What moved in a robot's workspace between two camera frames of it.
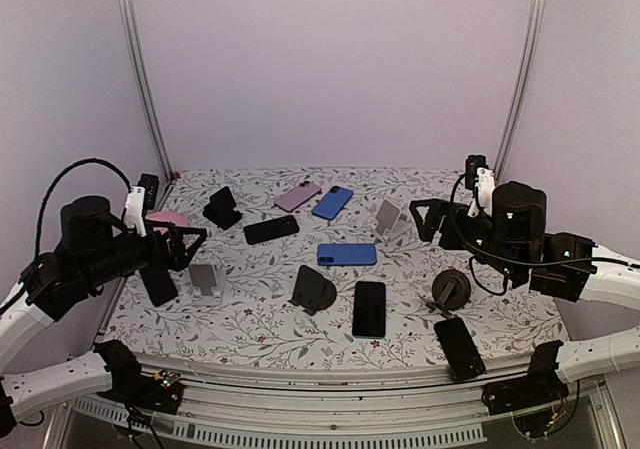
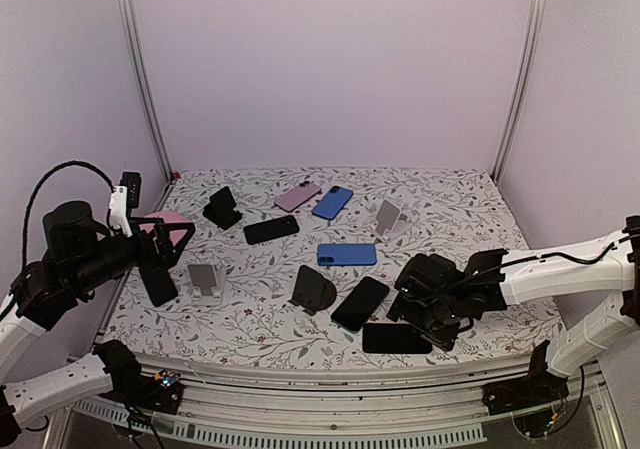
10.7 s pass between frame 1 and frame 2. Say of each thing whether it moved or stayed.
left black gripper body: stayed
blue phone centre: stayed
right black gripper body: moved
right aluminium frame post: stayed
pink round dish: stayed
